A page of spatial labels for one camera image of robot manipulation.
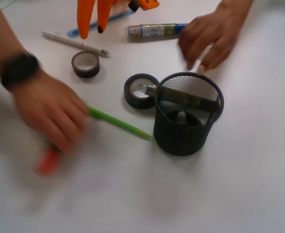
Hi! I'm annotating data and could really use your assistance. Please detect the translucent blue pen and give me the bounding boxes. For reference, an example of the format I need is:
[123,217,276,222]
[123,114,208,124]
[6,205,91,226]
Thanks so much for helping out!
[67,9,135,38]

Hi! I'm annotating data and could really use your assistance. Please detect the brown tape roll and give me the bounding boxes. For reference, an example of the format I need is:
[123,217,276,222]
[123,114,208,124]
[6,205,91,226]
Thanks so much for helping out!
[71,51,100,79]

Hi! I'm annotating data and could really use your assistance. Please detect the person right hand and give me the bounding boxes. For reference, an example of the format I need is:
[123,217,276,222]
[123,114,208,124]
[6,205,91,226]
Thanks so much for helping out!
[179,0,253,74]

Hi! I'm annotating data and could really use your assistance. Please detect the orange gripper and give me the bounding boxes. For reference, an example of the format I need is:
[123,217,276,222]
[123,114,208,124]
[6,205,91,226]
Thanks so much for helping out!
[77,0,160,39]

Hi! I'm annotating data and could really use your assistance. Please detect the red cap marker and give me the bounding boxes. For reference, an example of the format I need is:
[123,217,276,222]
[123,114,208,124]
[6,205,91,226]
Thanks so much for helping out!
[35,145,63,177]

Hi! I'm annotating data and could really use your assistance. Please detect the silver white rollerball pen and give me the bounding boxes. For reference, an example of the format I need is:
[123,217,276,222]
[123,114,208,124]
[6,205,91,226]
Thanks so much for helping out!
[189,45,212,72]

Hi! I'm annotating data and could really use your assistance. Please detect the green mechanical pencil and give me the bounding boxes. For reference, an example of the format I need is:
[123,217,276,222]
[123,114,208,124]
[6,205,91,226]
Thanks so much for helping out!
[88,106,151,140]

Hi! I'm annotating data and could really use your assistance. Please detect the black tape roll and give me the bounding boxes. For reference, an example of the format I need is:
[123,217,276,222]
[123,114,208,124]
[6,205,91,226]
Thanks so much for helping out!
[123,73,159,109]

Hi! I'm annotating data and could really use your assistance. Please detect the person left hand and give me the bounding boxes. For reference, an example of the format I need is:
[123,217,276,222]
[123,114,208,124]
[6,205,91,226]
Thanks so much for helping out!
[11,70,88,153]

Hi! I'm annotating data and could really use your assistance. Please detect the black mesh pen holder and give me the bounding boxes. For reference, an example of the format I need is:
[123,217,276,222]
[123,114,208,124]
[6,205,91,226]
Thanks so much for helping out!
[153,72,224,156]

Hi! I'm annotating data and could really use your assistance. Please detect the black wristwatch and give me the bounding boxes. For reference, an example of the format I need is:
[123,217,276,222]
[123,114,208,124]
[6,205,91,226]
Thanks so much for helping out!
[0,51,40,93]

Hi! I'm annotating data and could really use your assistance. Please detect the blue cap marker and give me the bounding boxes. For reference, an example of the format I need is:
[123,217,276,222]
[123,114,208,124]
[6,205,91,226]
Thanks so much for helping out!
[137,84,220,113]

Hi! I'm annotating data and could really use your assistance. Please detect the clear cap yellow label marker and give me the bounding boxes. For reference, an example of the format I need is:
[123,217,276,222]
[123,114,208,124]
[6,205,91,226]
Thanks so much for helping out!
[125,23,188,41]

